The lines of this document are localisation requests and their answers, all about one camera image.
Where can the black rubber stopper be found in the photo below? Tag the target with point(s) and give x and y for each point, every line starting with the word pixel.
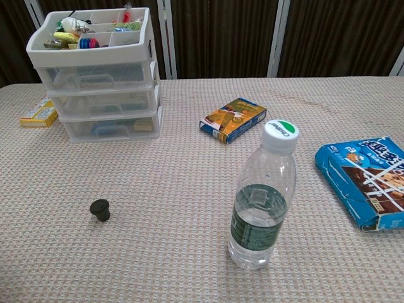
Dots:
pixel 99 210

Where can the clear plastic drawer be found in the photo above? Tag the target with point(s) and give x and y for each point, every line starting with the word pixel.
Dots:
pixel 129 75
pixel 139 101
pixel 79 134

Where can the orange blue snack box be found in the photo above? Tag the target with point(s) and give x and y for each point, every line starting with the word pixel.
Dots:
pixel 235 118

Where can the red object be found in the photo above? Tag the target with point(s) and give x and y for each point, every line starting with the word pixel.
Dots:
pixel 125 16

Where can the blue cookie package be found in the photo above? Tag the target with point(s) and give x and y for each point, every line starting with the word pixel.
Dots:
pixel 363 186

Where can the beige woven tablecloth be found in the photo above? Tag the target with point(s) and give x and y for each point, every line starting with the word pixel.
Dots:
pixel 158 189

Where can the pale yellow block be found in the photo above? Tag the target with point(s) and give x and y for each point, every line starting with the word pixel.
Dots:
pixel 143 125

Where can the clear water bottle white cap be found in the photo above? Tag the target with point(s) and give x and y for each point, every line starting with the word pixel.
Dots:
pixel 262 195

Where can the green flat card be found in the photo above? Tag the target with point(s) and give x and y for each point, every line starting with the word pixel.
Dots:
pixel 115 109

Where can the blue clip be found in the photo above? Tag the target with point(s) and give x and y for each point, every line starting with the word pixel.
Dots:
pixel 96 129

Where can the blue green snack packet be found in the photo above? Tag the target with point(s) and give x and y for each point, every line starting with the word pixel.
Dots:
pixel 129 26

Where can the stack of coloured rings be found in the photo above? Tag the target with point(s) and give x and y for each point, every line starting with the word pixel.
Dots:
pixel 86 43

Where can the yellow small carton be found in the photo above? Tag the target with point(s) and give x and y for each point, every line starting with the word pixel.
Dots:
pixel 39 118

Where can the yellow wrapped packet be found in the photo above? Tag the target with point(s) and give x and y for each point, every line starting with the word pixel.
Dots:
pixel 64 36

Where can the olive gold packet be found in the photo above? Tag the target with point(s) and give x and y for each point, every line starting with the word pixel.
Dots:
pixel 53 44

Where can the green small packet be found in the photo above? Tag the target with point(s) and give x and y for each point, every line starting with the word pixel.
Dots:
pixel 60 23

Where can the white screen frame post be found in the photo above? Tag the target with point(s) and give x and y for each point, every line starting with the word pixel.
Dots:
pixel 33 8
pixel 277 38
pixel 167 38
pixel 398 64

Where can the white plastic drawer organizer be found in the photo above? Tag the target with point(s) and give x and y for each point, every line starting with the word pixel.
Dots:
pixel 94 53

